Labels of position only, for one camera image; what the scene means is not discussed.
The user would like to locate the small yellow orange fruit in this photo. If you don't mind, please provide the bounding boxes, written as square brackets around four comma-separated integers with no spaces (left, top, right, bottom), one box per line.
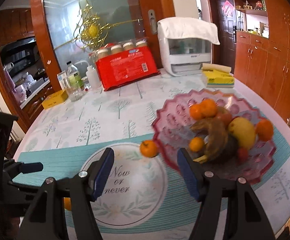
[63,197,72,211]

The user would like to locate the brown overripe banana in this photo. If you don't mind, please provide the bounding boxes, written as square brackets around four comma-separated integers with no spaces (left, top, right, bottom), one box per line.
[191,118,228,164]

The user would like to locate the small red fruit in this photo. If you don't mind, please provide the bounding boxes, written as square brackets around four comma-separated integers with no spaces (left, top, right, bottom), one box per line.
[237,147,249,163]

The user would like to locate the small orange tangerine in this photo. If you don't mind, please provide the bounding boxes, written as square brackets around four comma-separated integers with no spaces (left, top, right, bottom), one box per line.
[188,137,205,152]

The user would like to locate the large orange tangerine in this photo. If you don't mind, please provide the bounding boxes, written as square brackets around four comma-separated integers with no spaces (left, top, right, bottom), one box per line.
[255,119,274,141]

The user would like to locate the pink glass fruit bowl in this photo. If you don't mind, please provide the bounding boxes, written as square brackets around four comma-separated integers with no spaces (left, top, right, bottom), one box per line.
[152,89,276,184]

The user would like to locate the tree print tablecloth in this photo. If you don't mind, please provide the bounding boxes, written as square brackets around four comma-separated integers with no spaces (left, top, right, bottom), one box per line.
[15,73,290,239]

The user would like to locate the yellow pear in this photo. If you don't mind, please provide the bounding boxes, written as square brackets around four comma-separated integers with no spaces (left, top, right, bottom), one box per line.
[228,116,256,150]

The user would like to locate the red apple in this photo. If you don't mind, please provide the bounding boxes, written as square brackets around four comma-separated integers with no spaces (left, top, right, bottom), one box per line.
[216,107,233,128]

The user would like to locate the yellow flat box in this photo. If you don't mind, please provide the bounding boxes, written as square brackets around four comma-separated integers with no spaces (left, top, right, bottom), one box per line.
[42,90,68,109]

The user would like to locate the clear glass cup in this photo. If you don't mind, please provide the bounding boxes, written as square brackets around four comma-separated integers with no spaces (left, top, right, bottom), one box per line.
[64,77,83,102]

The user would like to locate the clear plastic bottle green label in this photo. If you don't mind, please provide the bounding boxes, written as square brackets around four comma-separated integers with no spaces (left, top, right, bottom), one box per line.
[66,61,83,88]

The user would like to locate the yellow tissue pack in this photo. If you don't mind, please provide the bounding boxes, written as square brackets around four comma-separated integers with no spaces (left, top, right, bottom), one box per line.
[201,63,235,88]

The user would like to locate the white squeeze bottle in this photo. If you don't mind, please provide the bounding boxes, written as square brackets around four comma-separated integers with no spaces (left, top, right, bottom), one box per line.
[75,60,102,89]

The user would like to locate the white countertop appliance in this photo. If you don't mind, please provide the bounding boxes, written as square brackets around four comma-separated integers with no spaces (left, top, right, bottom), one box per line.
[157,31,215,77]

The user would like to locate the wooden cabinet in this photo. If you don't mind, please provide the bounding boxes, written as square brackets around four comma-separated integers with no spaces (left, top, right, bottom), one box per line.
[234,0,290,120]

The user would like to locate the red plastic package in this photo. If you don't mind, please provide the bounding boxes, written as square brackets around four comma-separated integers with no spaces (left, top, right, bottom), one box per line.
[96,47,160,91]

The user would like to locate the gold ornament decoration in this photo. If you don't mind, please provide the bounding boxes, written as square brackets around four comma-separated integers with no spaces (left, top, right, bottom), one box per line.
[54,0,144,51]

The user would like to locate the white towel on appliance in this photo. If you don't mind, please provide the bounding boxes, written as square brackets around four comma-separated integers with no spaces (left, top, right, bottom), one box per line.
[157,17,220,45]

